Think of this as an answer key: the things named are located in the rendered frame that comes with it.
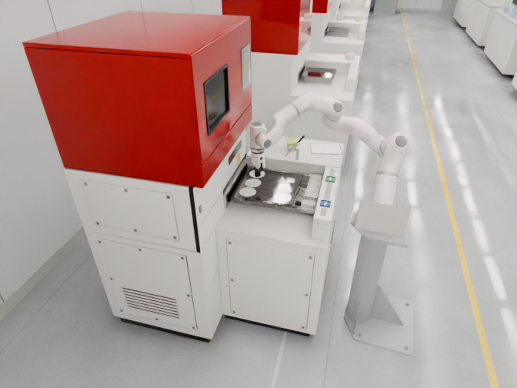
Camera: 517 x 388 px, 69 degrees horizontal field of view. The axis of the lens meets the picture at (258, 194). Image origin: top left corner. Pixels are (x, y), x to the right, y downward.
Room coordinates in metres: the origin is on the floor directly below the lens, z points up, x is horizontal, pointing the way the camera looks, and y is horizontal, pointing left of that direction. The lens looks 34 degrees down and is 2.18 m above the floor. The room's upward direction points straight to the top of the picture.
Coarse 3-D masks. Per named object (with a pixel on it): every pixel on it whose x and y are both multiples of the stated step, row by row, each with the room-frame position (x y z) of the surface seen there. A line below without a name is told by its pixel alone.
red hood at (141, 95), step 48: (48, 48) 1.60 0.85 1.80; (96, 48) 1.54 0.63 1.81; (144, 48) 1.51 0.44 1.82; (192, 48) 1.51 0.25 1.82; (240, 48) 2.01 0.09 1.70; (48, 96) 1.61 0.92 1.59; (96, 96) 1.55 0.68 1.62; (144, 96) 1.49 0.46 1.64; (192, 96) 1.43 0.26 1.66; (240, 96) 1.99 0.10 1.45; (96, 144) 1.57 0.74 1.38; (144, 144) 1.50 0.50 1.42; (192, 144) 1.44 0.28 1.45
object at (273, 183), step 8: (248, 176) 2.06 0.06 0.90; (264, 176) 2.06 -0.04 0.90; (272, 176) 2.06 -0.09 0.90; (280, 176) 2.06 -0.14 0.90; (288, 176) 2.06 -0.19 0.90; (296, 176) 2.06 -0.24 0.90; (264, 184) 1.97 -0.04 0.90; (272, 184) 1.97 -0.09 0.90; (280, 184) 1.97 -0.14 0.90; (288, 184) 1.97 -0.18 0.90; (296, 184) 1.97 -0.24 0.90; (256, 192) 1.88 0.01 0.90; (264, 192) 1.88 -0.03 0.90; (272, 192) 1.88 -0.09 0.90; (280, 192) 1.88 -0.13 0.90; (288, 192) 1.87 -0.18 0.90; (264, 200) 1.80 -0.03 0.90; (272, 200) 1.79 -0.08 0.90; (280, 200) 1.80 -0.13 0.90; (288, 200) 1.80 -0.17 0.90
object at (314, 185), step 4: (312, 180) 2.04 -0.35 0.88; (316, 180) 2.04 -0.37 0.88; (320, 180) 2.04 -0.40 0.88; (308, 184) 2.00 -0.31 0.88; (312, 184) 2.00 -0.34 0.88; (316, 184) 2.00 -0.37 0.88; (320, 184) 2.00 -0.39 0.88; (308, 188) 1.95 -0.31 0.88; (312, 188) 1.95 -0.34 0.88; (316, 188) 1.95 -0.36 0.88; (308, 192) 1.90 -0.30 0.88; (312, 192) 1.90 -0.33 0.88; (316, 192) 1.90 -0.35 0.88; (304, 200) 1.82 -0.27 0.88; (308, 200) 1.82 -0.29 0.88; (304, 208) 1.75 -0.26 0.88; (308, 212) 1.73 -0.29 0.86; (312, 212) 1.73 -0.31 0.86
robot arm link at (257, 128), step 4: (252, 124) 1.94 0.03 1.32; (256, 124) 1.93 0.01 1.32; (260, 124) 1.93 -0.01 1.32; (264, 124) 1.94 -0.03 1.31; (252, 128) 1.91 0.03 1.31; (256, 128) 1.90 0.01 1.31; (260, 128) 1.90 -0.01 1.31; (264, 128) 1.92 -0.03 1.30; (252, 132) 1.91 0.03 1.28; (256, 132) 1.90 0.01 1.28; (260, 132) 1.90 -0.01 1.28; (264, 132) 1.90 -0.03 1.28; (252, 136) 1.90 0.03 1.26; (256, 136) 1.88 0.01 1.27; (252, 140) 1.90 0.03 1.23; (252, 144) 1.91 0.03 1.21; (256, 144) 1.89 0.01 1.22; (256, 148) 1.90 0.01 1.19; (260, 148) 1.90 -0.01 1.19
